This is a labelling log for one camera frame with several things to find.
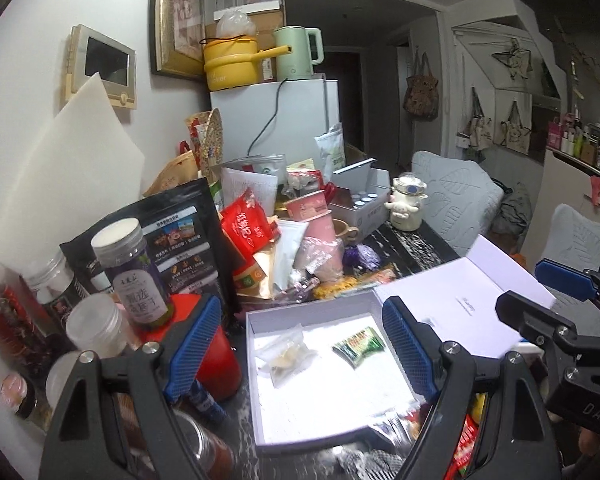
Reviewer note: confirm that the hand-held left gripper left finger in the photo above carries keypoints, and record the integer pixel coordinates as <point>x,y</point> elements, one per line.
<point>195,347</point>

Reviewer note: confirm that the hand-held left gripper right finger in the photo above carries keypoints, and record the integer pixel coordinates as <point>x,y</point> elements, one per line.
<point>407,350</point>

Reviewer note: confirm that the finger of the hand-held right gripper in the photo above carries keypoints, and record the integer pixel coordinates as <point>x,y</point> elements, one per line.
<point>527,312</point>
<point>565,276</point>

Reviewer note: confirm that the white gift box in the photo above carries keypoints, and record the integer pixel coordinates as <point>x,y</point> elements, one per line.
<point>480,290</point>

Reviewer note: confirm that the red canister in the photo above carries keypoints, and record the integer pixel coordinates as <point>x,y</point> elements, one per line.
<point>215,365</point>

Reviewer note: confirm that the grey leaf-pattern chair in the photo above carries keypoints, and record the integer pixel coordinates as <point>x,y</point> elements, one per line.
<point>455,205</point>
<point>585,240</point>

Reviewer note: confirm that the green candy wrapper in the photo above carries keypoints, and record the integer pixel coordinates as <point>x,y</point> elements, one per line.
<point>357,346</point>

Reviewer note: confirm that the blue tube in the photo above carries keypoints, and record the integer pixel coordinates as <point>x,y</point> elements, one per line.
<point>207,402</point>

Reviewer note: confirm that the grey cloth bundle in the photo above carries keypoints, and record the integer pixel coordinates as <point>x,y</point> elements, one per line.
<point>515,210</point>

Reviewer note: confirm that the clear snack packet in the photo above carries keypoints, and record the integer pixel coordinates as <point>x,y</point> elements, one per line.
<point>285,355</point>

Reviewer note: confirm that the dark-labelled jar with white lid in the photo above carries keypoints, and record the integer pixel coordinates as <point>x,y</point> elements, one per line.
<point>135,280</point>

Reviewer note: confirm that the yellow snack packet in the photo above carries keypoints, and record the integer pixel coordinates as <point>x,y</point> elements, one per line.
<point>340,290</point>

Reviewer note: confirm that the copper can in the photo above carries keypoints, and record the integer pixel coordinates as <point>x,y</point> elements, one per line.
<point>205,442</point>

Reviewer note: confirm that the clear plastic jar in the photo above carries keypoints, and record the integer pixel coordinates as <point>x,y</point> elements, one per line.
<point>95,325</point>

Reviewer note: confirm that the purple wrapper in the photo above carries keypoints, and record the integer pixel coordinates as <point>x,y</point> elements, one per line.
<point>360,257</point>

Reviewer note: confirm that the black stand-up pouch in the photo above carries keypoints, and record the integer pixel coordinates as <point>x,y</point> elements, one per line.
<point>180,240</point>

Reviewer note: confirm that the beige mug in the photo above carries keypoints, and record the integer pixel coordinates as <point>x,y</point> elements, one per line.
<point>347,232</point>

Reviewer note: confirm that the red snack packet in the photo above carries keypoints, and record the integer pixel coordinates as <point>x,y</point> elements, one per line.
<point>245,225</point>

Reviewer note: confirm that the row of cosmetic bottles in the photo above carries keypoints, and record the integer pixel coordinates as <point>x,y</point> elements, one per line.
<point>585,145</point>

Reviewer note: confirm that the white character ceramic jar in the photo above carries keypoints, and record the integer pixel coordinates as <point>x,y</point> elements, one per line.
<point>405,202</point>

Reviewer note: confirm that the small dark-labelled jar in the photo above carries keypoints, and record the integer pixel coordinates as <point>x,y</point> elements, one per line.
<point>55,285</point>

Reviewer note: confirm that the white paper sheet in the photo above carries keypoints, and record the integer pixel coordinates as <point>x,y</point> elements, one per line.
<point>245,187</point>

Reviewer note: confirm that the pink paper cup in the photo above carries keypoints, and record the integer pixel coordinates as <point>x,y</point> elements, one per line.
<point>307,210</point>

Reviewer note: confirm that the white cardboard box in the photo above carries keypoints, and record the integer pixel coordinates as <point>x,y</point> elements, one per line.
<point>365,180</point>

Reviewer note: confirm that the brown paper bag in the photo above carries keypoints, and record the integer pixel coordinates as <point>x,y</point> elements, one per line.
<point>172,172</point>

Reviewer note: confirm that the small pink-capped bottle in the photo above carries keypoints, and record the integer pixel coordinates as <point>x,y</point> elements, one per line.
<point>17,395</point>

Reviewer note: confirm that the jar with red contents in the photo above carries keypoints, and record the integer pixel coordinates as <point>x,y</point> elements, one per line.
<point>10,320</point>

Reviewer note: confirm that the round woven straw mat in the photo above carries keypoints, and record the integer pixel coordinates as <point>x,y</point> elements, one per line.
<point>215,145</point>

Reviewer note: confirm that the red patterned bag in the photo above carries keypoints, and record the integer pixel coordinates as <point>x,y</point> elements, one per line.
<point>197,135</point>

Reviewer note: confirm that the green and white snack bag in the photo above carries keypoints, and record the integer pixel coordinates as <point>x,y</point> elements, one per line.
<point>332,150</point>

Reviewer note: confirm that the white star tote bag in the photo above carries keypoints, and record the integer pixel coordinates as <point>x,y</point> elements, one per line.
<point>512,65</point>

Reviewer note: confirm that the white foam sheet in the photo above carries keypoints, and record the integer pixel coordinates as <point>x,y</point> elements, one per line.
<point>80,160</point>

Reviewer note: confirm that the brown tote bag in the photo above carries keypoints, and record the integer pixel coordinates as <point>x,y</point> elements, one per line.
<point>420,95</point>

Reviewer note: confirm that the white refrigerator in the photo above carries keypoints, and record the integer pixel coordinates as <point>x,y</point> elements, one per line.
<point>300,110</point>

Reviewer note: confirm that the yellow pot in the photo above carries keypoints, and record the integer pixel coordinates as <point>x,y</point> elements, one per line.
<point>230,65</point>

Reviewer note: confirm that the green electric kettle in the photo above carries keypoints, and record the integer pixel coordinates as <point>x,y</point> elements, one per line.
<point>292,55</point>

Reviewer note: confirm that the clear plastic bag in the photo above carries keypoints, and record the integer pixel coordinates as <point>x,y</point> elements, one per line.
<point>235,22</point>

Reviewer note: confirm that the gold framed picture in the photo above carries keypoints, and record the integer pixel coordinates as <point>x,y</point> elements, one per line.
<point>177,20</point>

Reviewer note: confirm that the brown cardboard box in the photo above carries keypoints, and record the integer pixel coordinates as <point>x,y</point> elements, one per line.
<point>270,20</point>

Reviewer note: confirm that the wall intercom panel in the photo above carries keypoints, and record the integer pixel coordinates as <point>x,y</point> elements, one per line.
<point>102,62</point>

